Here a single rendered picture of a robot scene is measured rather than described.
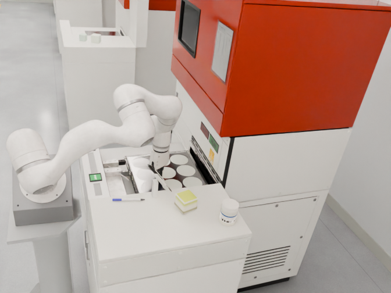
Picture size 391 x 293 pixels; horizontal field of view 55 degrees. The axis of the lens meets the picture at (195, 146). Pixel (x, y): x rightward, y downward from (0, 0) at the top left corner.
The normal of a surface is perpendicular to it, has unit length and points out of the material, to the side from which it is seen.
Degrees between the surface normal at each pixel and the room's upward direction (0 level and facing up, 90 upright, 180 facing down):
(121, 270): 90
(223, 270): 90
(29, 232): 0
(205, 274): 90
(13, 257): 0
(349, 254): 0
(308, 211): 90
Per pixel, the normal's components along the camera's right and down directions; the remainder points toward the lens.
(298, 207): 0.33, 0.53
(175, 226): 0.11, -0.84
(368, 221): -0.94, 0.08
